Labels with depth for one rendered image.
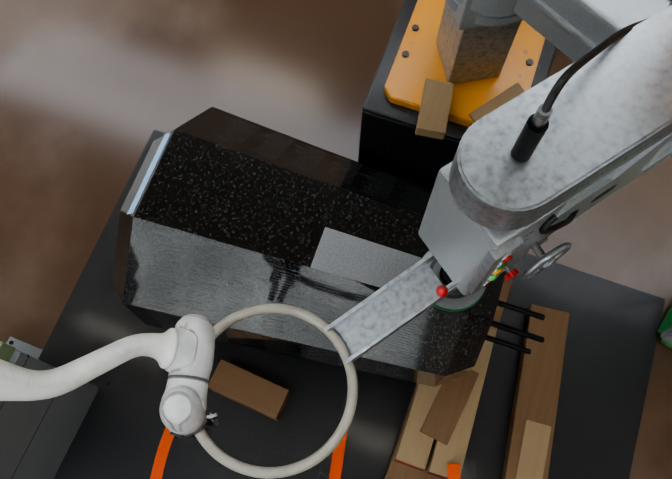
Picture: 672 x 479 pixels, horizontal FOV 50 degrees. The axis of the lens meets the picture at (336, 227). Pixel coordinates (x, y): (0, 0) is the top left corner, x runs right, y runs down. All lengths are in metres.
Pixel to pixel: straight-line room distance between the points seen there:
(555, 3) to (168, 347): 1.34
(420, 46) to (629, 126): 1.26
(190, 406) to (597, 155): 1.06
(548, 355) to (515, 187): 1.69
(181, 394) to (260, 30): 2.31
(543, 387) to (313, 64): 1.82
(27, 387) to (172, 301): 0.88
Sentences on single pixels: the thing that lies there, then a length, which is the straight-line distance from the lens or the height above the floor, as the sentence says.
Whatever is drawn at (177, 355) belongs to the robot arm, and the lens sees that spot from 1.81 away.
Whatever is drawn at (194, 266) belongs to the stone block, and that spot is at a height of 0.74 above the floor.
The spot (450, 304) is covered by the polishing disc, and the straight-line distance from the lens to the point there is 2.22.
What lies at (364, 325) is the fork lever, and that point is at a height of 0.92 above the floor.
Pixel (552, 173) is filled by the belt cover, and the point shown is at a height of 1.70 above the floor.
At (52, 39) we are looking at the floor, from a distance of 3.89.
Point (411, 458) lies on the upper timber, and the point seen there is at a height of 0.20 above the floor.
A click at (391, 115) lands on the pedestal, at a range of 2.58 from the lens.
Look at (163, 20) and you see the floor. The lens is 3.80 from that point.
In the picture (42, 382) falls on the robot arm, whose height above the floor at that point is 1.40.
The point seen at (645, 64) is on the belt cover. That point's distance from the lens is 1.67.
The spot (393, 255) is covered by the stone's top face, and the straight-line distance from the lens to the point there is 2.27.
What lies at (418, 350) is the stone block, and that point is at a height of 0.70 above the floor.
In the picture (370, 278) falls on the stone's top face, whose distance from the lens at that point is 2.25.
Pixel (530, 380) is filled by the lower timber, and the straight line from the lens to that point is 3.03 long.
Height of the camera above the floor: 2.98
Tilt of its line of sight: 70 degrees down
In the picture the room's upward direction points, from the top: 1 degrees clockwise
